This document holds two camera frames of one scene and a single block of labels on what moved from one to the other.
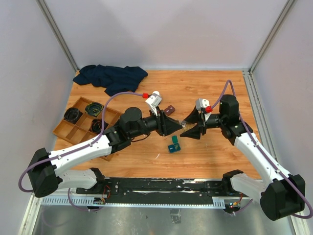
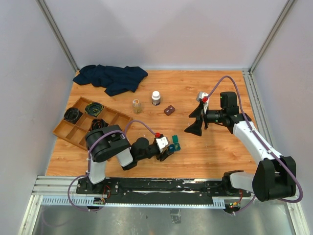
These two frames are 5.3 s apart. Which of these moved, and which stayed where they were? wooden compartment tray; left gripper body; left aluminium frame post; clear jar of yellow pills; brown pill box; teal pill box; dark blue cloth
Moved: left gripper body; clear jar of yellow pills
Stayed: teal pill box; dark blue cloth; left aluminium frame post; brown pill box; wooden compartment tray
